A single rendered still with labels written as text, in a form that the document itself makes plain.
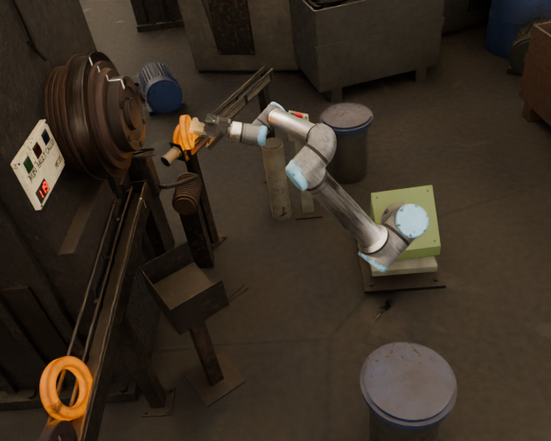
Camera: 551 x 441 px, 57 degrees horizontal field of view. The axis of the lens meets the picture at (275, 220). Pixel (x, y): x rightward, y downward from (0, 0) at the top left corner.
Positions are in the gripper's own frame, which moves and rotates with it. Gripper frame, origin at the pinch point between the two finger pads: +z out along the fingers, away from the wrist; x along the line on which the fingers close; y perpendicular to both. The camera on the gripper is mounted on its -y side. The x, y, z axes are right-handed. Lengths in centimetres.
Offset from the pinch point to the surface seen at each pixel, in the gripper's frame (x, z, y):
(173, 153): -4.9, 5.7, -17.9
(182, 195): 8.3, -1.0, -32.6
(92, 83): 42, 29, 38
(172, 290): 76, -6, -24
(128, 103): 34.6, 18.7, 27.8
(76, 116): 52, 32, 30
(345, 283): 26, -89, -62
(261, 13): -229, -34, -19
